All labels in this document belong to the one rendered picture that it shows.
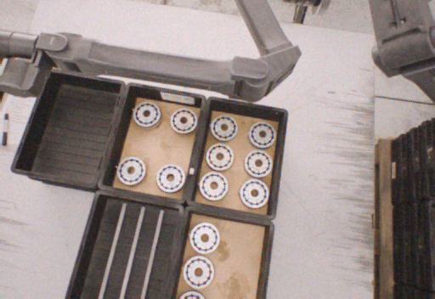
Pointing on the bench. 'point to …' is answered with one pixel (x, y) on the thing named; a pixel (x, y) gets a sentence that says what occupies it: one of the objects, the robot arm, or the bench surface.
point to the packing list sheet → (20, 111)
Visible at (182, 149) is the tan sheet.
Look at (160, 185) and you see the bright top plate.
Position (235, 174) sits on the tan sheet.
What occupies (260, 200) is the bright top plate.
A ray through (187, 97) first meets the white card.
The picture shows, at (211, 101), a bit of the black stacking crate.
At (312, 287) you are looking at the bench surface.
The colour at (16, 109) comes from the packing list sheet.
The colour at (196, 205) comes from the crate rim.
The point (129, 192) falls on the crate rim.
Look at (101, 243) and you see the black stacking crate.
